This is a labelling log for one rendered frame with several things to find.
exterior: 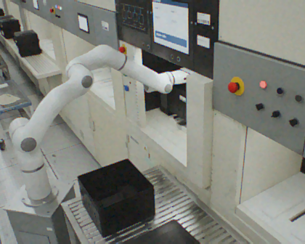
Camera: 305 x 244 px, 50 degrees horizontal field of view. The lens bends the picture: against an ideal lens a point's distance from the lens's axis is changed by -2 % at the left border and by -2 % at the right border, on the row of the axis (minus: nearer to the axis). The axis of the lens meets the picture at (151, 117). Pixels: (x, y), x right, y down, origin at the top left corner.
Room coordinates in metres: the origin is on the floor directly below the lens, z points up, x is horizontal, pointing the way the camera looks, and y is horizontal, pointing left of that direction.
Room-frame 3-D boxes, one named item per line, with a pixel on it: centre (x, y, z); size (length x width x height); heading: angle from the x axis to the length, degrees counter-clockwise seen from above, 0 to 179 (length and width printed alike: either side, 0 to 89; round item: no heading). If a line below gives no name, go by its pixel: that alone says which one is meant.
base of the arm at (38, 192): (1.38, 0.62, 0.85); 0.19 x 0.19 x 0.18
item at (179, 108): (1.86, -0.25, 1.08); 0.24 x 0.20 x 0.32; 29
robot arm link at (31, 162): (1.41, 0.63, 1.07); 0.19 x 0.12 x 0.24; 29
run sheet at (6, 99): (3.43, 1.63, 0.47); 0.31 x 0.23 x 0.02; 51
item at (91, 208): (1.24, 0.19, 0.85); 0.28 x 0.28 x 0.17; 29
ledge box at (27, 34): (4.05, 1.48, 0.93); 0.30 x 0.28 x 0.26; 26
